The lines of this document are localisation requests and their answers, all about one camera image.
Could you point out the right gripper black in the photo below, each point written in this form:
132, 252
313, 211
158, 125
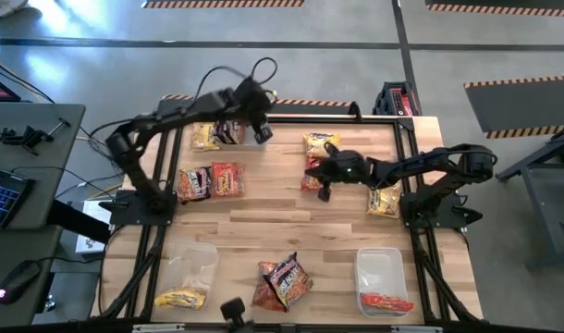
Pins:
351, 167

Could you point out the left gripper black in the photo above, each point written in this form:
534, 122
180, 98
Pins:
252, 102

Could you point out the orange Saucy Noods packet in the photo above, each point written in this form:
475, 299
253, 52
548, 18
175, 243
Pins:
261, 293
386, 303
311, 184
227, 179

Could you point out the yellow Maruchan ramen packet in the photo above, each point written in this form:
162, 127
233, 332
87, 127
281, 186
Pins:
180, 298
204, 137
321, 143
383, 203

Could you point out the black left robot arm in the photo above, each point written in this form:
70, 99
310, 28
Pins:
180, 113

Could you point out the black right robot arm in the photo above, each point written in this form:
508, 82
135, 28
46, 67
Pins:
416, 162

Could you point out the translucent plastic storage bin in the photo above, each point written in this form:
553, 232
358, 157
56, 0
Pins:
379, 268
249, 139
189, 259

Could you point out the black red equipment case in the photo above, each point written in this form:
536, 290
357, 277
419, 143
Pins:
397, 99

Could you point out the black boxy device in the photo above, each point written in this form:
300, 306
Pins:
233, 309

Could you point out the white printed paper sheet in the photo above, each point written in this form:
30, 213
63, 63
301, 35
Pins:
97, 210

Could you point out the dark grey side desk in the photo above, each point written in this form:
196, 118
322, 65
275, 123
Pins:
41, 113

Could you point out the black angled panel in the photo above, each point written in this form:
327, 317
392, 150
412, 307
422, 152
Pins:
78, 222

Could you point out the dark grey metal table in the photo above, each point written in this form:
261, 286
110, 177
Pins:
541, 222

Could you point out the black desk clamp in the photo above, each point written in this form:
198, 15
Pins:
30, 137

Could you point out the person's shoe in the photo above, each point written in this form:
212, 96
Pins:
11, 6

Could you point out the black backlit keyboard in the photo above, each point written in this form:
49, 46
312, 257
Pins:
2, 196

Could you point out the small metal knob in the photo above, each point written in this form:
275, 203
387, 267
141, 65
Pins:
49, 304

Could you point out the black computer mouse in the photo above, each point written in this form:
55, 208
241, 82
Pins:
16, 282

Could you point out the grey metal bracket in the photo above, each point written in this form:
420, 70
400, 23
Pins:
416, 329
157, 328

